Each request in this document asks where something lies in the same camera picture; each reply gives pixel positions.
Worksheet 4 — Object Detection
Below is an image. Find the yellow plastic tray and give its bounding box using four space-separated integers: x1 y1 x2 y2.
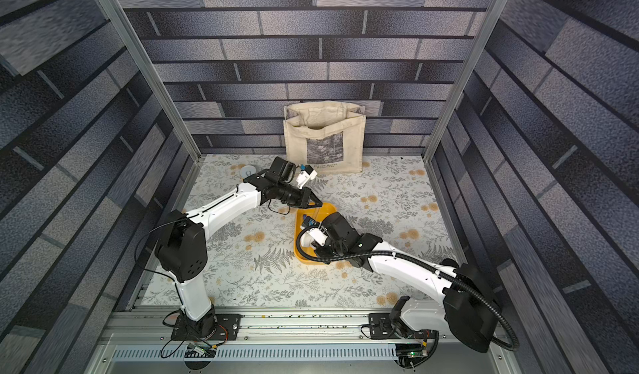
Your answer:
293 201 341 266

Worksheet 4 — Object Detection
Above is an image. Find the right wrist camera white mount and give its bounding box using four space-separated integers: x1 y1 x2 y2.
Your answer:
301 215 328 249

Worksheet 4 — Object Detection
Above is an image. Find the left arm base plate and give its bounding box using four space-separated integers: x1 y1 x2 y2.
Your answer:
171 313 242 342

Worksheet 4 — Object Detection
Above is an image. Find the left controller board with wires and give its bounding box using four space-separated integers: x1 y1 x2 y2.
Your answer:
160 340 229 372

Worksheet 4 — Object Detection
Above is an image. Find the aluminium mounting rail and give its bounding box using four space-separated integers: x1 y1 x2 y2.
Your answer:
84 307 520 374

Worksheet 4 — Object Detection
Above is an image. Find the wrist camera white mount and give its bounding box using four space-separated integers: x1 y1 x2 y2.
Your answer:
295 164 318 189
301 215 328 249

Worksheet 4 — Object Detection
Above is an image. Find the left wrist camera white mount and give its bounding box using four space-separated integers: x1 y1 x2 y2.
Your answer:
295 164 318 189

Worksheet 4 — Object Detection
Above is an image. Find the right controller board green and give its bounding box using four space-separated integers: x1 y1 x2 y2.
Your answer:
394 342 429 370

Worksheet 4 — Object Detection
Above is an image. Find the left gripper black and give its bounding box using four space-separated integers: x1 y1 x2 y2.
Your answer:
278 183 325 208

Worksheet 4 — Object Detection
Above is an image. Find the beige canvas tote bag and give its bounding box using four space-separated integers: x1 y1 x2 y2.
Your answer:
283 101 366 175

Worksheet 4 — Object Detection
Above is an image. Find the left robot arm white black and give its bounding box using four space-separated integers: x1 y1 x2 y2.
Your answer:
155 157 322 341

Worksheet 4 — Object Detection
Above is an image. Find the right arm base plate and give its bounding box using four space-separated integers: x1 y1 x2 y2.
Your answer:
360 313 439 341

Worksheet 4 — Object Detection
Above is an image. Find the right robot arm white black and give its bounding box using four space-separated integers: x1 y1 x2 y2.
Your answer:
296 212 503 352

